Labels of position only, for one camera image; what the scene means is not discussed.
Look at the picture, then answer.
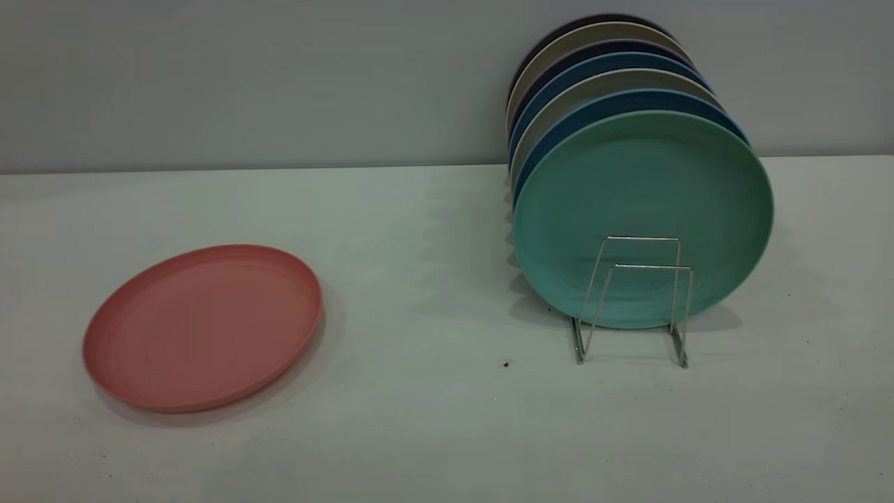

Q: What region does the pink round plate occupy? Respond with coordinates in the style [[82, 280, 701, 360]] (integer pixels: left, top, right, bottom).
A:
[[82, 244, 323, 414]]

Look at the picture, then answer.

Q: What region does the green round plate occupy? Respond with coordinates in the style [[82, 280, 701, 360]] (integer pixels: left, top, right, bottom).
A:
[[512, 110, 775, 330]]

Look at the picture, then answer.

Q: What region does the blue round plate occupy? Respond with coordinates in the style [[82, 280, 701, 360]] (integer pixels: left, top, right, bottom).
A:
[[508, 52, 714, 168], [512, 89, 750, 210]]

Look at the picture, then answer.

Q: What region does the beige round plate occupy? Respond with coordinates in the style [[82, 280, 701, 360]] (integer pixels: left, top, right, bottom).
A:
[[506, 22, 689, 133], [509, 68, 727, 189]]

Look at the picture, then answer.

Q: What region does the dark purple round plate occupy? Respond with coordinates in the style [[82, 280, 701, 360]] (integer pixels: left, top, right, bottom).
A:
[[508, 39, 696, 135], [508, 13, 675, 92]]

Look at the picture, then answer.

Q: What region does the silver wire plate rack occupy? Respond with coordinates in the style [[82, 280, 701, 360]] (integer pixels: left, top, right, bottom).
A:
[[569, 236, 694, 369]]

